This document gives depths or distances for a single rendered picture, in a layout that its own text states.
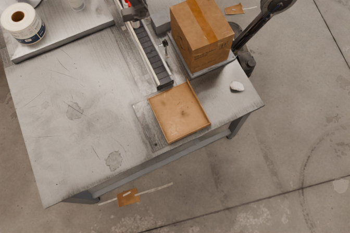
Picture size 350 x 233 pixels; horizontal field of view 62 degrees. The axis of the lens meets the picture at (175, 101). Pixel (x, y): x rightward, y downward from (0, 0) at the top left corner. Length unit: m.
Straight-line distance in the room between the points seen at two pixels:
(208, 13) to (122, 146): 0.86
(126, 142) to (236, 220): 1.17
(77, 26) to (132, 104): 0.63
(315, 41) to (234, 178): 1.53
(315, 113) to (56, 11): 2.18
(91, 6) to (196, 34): 0.80
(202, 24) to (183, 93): 0.41
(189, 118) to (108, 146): 0.48
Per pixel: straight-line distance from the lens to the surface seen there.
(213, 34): 1.55
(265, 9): 2.05
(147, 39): 1.82
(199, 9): 1.64
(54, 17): 2.08
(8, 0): 2.29
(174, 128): 1.63
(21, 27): 1.93
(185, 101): 1.67
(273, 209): 2.49
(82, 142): 1.70
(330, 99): 2.88
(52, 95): 1.86
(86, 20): 1.99
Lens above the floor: 2.40
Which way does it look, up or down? 69 degrees down
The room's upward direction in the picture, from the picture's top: 5 degrees counter-clockwise
